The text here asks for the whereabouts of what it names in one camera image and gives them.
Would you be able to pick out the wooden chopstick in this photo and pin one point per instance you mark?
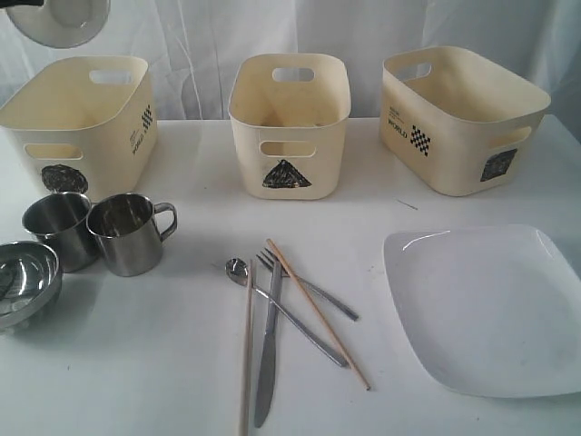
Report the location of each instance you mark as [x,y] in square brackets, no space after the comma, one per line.
[336,339]
[246,362]

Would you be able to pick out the steel spoon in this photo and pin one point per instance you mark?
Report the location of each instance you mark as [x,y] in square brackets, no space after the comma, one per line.
[237,270]

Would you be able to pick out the steel table knife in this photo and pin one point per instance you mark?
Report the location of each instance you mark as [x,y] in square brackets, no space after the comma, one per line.
[267,374]

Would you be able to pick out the steel mug with handle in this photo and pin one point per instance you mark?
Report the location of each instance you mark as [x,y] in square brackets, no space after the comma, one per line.
[129,230]

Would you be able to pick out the stainless steel bowl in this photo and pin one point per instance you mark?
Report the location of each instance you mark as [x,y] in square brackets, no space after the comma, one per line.
[31,282]

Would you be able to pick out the steel fork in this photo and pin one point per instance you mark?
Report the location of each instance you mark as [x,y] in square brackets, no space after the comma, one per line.
[267,257]

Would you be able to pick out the cream bin with triangle mark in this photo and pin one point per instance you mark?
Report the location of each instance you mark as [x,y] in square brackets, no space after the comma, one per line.
[289,115]

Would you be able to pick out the cream bin with square mark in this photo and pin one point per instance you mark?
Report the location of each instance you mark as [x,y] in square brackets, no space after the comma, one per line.
[458,121]

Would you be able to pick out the white square plate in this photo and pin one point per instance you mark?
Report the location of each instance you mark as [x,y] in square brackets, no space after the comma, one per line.
[491,311]

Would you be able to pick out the cream bin with circle mark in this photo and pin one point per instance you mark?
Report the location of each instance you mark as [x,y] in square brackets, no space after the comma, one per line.
[84,124]

